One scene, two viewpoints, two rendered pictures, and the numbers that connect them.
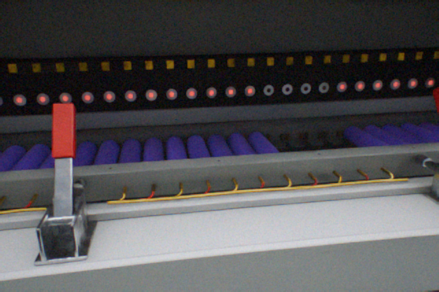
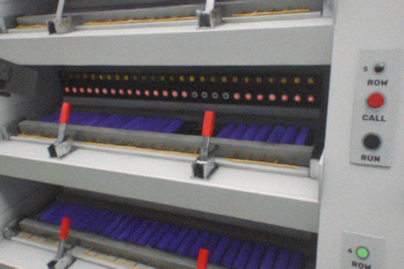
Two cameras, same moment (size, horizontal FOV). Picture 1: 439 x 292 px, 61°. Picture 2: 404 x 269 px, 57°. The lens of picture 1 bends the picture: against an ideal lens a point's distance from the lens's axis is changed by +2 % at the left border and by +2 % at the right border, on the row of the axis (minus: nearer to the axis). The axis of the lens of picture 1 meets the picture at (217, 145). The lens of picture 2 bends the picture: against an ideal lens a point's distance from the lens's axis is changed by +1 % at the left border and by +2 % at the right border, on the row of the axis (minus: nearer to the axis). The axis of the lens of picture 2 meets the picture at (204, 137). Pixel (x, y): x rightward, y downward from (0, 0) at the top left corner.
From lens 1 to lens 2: 0.47 m
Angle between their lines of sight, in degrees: 34
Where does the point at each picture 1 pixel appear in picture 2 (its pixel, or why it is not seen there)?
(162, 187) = (107, 140)
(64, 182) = (61, 132)
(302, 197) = (148, 154)
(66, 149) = (63, 120)
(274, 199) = (137, 153)
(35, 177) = (67, 128)
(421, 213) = (183, 172)
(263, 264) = (109, 176)
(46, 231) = (53, 148)
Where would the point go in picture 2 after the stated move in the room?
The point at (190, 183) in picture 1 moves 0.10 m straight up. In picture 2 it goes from (116, 140) to (117, 81)
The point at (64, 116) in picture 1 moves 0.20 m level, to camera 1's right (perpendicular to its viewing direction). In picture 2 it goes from (65, 107) to (156, 114)
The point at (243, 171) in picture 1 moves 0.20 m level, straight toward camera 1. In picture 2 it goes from (136, 138) to (11, 149)
